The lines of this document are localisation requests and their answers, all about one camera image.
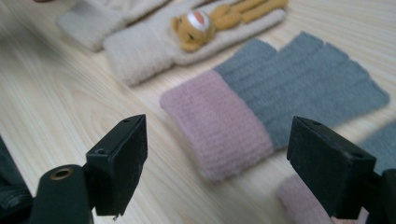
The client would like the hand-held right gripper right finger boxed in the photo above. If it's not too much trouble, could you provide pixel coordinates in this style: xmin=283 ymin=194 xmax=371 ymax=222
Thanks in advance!
xmin=286 ymin=116 xmax=377 ymax=220

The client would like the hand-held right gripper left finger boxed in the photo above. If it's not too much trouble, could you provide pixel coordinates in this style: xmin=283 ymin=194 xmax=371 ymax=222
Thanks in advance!
xmin=85 ymin=114 xmax=149 ymax=220

